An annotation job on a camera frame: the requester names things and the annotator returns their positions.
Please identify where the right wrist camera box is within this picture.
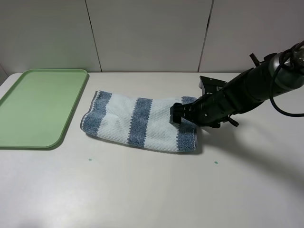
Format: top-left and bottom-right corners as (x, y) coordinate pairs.
(199, 76), (227, 95)

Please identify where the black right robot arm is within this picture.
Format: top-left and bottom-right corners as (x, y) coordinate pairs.
(170, 49), (304, 128)

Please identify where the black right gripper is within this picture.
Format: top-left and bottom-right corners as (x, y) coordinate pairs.
(170, 92), (239, 128)

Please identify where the blue white striped towel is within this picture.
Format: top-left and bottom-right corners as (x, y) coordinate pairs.
(80, 91), (197, 153)

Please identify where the green plastic tray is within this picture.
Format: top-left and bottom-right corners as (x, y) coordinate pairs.
(0, 69), (89, 150)

